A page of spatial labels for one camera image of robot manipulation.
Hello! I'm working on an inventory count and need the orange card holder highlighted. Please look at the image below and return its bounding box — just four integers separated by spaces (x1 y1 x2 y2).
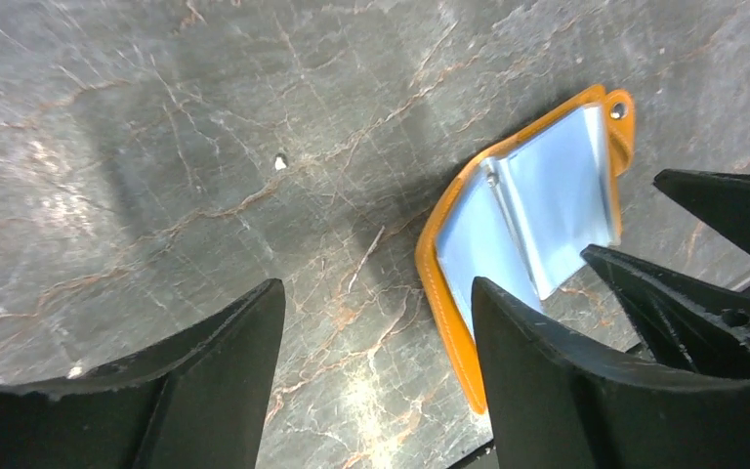
414 84 636 414

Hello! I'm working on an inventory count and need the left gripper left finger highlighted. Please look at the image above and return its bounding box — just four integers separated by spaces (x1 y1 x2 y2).
0 278 286 468

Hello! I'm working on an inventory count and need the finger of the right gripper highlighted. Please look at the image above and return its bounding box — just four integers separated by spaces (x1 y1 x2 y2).
582 245 750 379
653 169 750 255

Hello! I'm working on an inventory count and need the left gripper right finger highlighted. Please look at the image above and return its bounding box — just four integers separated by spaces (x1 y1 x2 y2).
472 277 750 468

